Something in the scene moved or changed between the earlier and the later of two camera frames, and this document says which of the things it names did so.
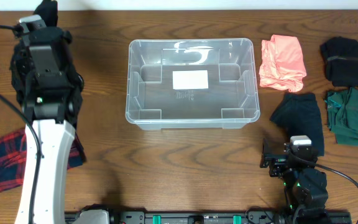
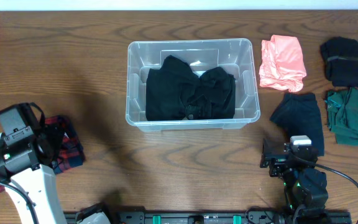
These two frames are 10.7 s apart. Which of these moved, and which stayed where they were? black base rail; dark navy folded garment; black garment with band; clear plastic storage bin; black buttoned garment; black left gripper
Moved: black left gripper; black buttoned garment
Stayed: dark navy folded garment; clear plastic storage bin; black garment with band; black base rail
